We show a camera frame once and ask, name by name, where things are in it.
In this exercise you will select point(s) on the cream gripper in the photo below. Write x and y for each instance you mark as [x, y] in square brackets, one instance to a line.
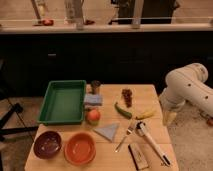
[169, 113]

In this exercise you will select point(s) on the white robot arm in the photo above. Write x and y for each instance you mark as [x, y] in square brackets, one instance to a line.
[186, 84]

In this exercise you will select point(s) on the orange red bowl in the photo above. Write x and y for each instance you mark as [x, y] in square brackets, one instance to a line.
[80, 149]

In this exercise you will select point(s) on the dark purple bowl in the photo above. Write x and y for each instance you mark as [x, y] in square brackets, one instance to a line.
[47, 145]

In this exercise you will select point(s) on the yellow banana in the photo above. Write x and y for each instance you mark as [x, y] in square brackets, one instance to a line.
[145, 115]

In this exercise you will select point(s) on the green chili pepper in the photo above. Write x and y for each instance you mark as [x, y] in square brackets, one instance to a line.
[121, 111]

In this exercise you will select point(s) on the metal fork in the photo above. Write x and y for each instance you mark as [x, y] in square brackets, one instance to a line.
[129, 130]

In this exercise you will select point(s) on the bunch of dark grapes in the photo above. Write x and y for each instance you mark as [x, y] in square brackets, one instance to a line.
[127, 96]

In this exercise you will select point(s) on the black wooden block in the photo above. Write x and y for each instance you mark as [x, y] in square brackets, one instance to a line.
[138, 157]

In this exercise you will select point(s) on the grey triangular cloth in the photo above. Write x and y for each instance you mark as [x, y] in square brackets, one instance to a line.
[107, 131]

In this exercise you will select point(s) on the orange fruit on stand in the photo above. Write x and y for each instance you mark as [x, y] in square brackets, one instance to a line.
[93, 116]

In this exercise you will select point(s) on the blue sponge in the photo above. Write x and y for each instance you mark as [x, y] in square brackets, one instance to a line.
[93, 99]

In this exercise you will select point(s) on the green plastic tray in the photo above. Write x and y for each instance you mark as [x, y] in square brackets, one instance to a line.
[63, 103]

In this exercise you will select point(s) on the black tripod leg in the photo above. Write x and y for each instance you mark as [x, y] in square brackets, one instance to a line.
[8, 128]

